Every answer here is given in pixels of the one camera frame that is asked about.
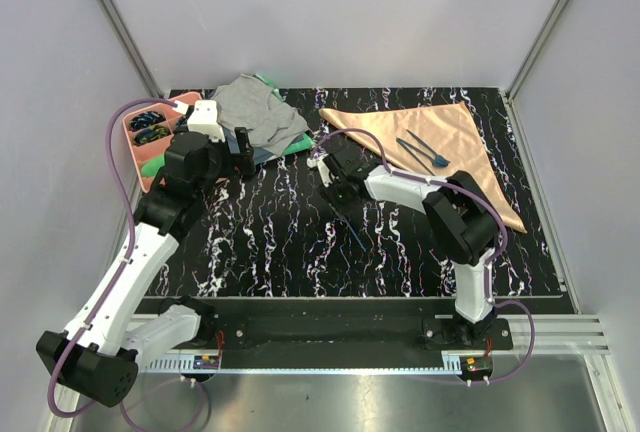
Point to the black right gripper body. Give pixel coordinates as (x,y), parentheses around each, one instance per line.
(337,195)

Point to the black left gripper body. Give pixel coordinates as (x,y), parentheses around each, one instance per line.
(240,163)

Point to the peach satin napkin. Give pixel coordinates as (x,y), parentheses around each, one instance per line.
(449,129)

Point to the blue plastic spoon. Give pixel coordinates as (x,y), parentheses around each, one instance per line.
(438,160)

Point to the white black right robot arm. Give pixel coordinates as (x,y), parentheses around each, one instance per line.
(463,223)

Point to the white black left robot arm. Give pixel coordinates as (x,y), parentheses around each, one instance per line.
(96,355)

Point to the blue grey folded cloth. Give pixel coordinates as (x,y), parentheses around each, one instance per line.
(261,155)

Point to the black marbled table mat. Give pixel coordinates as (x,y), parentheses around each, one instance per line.
(273,235)

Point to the green item in tray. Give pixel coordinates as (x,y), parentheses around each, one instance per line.
(149,169)

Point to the pink compartment tray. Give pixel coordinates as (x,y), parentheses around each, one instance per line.
(178,143)

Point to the dark patterned socks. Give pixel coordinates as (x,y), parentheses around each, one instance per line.
(148,127)

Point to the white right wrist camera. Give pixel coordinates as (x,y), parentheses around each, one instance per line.
(319,164)

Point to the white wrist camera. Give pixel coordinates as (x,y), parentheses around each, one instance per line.
(319,164)
(204,120)

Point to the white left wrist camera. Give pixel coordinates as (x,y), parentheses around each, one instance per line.
(204,120)

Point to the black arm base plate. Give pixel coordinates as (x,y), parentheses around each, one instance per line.
(334,327)

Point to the left aluminium frame post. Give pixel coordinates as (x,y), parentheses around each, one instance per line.
(129,46)

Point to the aluminium frame post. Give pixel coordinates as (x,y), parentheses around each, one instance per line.
(537,47)
(129,46)

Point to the white slotted cable duct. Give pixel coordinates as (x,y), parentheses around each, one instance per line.
(430,364)

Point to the aluminium frame rail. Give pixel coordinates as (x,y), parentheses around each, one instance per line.
(554,334)

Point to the right aluminium frame post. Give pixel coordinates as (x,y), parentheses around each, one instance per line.
(537,47)

